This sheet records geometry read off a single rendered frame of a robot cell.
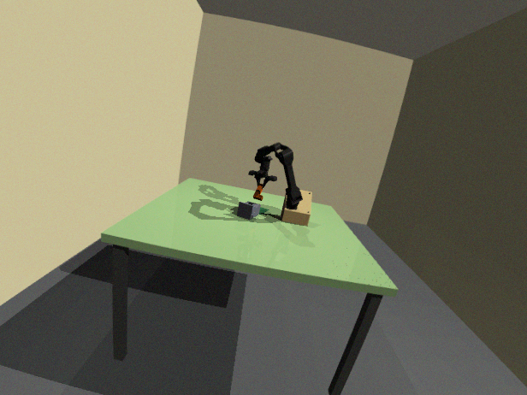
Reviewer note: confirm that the orange l-shaped part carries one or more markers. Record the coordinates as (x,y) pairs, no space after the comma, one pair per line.
(258,192)

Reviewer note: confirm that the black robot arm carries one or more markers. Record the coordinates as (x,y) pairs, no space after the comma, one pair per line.
(286,158)

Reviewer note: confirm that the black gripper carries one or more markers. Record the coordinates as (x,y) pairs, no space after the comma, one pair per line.
(268,178)

